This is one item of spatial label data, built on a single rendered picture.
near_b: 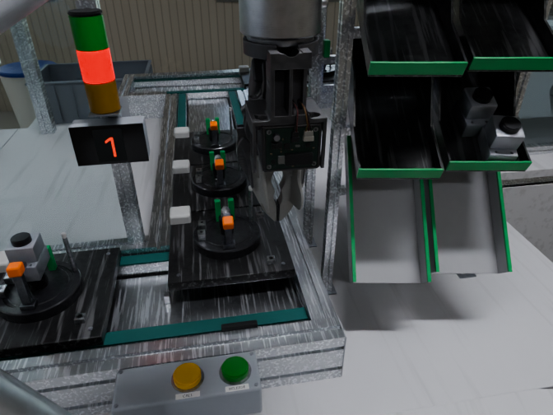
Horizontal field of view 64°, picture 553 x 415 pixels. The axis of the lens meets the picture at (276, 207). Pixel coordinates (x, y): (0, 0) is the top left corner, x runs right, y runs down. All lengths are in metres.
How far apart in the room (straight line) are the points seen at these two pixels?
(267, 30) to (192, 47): 4.01
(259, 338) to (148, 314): 0.23
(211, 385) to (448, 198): 0.54
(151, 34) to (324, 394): 3.98
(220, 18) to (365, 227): 3.65
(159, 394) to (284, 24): 0.52
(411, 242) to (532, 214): 0.99
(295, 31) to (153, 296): 0.63
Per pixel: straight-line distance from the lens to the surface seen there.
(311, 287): 0.84
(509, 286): 1.10
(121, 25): 4.53
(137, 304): 0.90
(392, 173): 0.70
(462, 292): 1.04
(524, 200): 1.72
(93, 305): 0.84
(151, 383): 0.71
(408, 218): 0.84
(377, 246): 0.82
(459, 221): 0.89
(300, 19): 0.40
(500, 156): 0.78
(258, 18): 0.41
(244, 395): 0.69
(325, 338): 0.75
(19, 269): 0.80
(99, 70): 0.78
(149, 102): 1.92
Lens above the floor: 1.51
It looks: 32 degrees down
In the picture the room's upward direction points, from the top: straight up
